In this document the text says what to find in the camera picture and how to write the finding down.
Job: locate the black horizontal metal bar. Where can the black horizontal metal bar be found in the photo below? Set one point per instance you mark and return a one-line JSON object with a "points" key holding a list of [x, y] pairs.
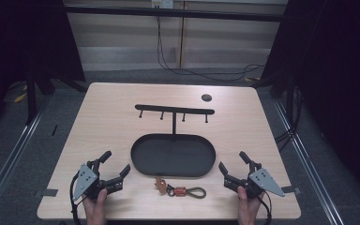
{"points": [[175, 13]]}

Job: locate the black tape strip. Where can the black tape strip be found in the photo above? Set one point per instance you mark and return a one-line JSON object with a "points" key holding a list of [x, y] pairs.
{"points": [[49, 192], [290, 189]]}

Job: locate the white wall socket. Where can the white wall socket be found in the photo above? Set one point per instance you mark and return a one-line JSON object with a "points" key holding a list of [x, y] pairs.
{"points": [[162, 3]]}

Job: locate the black round table grommet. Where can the black round table grommet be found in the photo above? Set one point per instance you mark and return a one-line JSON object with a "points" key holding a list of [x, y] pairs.
{"points": [[206, 97]]}

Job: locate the black metal stand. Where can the black metal stand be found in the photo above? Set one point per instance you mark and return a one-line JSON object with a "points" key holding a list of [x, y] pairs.
{"points": [[31, 93]]}

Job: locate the person's right hand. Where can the person's right hand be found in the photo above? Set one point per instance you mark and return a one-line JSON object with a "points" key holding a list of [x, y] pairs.
{"points": [[247, 207]]}

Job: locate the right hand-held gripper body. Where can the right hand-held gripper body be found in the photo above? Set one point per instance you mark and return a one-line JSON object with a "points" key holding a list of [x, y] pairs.
{"points": [[256, 184]]}

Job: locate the black key rack with tray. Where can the black key rack with tray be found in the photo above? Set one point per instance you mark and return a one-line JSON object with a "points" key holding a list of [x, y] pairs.
{"points": [[172, 155]]}

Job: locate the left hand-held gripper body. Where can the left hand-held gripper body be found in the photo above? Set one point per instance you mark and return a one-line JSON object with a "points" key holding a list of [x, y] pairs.
{"points": [[89, 184]]}

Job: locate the person's left hand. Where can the person's left hand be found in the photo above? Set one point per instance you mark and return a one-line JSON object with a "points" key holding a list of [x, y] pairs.
{"points": [[95, 206]]}

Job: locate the metal floor rail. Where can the metal floor rail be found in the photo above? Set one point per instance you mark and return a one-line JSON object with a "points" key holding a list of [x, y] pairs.
{"points": [[7, 165], [311, 175]]}

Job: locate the dark curtain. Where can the dark curtain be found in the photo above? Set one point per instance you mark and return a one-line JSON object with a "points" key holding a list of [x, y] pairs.
{"points": [[15, 47], [334, 78]]}

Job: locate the yellow object on floor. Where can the yellow object on floor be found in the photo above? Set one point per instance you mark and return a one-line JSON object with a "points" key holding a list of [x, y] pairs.
{"points": [[20, 97]]}

